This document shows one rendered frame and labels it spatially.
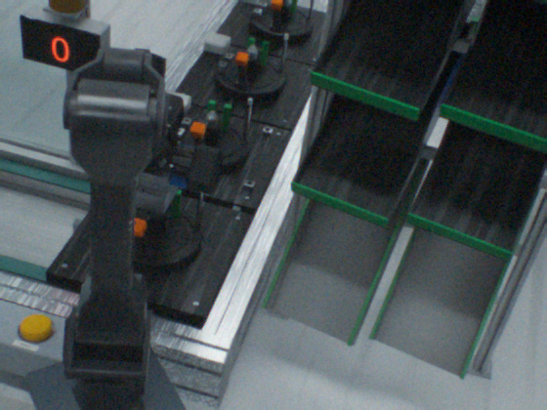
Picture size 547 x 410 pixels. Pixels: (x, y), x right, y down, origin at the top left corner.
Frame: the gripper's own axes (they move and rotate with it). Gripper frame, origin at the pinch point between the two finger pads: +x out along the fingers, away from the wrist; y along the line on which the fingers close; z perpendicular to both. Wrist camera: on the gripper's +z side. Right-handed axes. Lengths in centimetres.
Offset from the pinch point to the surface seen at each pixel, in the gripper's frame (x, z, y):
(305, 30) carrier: 55, 47, -6
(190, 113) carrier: 32.8, 16.9, 6.3
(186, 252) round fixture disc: 7.3, -10.4, -5.7
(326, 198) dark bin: -13.1, -1.2, -24.9
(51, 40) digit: -2.2, 13.0, 20.2
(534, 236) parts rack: -1, 3, -52
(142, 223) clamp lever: -2.3, -9.0, -0.6
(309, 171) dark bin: -10.1, 2.2, -21.6
